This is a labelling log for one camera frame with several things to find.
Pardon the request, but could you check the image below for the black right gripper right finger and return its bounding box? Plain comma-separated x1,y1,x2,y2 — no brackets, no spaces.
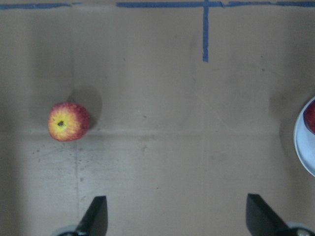
246,193,289,236

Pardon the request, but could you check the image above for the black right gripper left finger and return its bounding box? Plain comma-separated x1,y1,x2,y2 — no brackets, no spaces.
76,196,108,236

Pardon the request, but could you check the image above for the red yellow transferred apple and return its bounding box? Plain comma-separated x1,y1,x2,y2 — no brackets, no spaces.
48,102,90,142

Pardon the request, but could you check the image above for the light blue plate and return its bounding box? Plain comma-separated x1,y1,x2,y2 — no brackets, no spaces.
293,97,315,176

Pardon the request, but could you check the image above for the red apple far on plate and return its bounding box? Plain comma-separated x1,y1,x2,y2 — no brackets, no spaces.
303,101,315,134

